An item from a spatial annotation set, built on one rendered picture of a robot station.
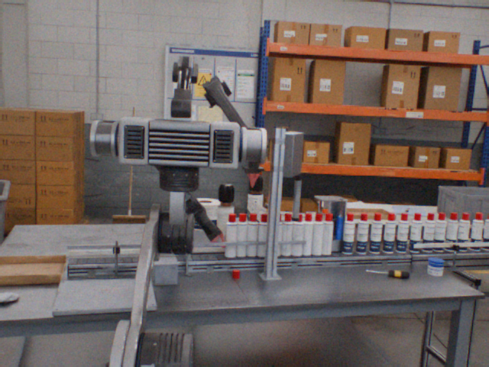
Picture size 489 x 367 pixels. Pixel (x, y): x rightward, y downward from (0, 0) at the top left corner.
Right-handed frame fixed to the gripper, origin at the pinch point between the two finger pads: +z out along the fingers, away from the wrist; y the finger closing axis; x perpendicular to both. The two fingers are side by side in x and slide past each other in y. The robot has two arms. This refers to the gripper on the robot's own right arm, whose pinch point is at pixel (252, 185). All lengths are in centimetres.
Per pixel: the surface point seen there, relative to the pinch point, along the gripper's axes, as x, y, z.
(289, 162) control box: 36.3, -5.2, -17.1
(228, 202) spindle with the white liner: -6.0, 10.1, 10.4
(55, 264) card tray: 10, 92, 35
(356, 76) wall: -383, -245, -74
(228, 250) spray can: 21.7, 15.7, 26.5
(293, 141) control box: 36.7, -6.1, -26.4
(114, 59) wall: -447, 61, -76
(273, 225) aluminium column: 35.2, -0.7, 11.3
